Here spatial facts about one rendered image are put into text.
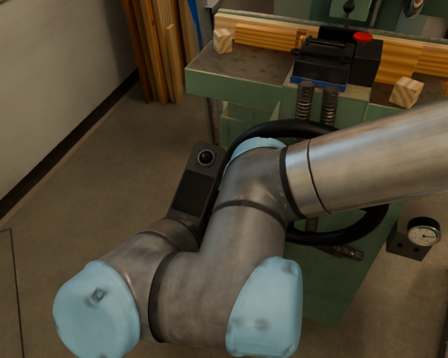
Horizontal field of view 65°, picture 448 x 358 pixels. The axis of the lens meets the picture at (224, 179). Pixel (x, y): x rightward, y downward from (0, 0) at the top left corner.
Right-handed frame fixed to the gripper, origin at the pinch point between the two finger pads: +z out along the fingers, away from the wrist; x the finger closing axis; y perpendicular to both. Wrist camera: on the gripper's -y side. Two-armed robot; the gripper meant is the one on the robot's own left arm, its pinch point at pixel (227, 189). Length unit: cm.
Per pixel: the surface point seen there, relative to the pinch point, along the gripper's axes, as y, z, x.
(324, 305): 48, 55, 26
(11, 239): 66, 52, -104
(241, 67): -20.0, 21.1, -7.3
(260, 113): -11.6, 20.6, -1.2
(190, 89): -13.5, 19.5, -17.5
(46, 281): 71, 43, -76
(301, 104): -15.7, 5.6, 8.2
